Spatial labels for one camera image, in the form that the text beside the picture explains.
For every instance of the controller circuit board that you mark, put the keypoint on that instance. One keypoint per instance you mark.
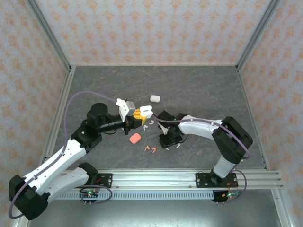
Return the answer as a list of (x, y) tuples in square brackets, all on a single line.
[(89, 194), (228, 195)]

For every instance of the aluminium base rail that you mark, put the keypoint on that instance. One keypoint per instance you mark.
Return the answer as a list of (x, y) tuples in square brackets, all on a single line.
[(154, 180)]

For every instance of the right controller circuit board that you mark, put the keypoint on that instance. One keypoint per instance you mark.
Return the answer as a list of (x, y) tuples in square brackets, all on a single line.
[(228, 195)]

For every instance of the left controller circuit board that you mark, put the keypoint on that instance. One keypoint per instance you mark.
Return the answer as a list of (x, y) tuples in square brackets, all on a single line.
[(89, 194)]

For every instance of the aluminium side rail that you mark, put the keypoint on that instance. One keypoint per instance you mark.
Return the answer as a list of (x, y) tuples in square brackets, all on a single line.
[(249, 101), (62, 101)]

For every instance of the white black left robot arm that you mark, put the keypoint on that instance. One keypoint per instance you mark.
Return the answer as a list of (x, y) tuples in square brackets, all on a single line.
[(54, 163)]

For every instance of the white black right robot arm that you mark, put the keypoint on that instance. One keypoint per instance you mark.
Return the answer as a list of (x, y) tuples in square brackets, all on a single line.
[(198, 128)]

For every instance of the white earbud charging case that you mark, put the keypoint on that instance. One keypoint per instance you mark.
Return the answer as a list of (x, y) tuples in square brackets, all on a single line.
[(155, 98), (146, 109)]

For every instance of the pink earbud charging case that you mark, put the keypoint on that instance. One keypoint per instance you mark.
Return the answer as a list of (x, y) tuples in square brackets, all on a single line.
[(135, 138)]

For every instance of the aluminium frame post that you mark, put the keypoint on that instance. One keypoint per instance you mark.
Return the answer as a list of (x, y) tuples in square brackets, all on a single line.
[(47, 33), (259, 33)]

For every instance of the pink earbud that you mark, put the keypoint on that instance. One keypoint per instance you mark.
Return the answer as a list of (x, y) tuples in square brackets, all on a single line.
[(146, 148), (154, 149)]

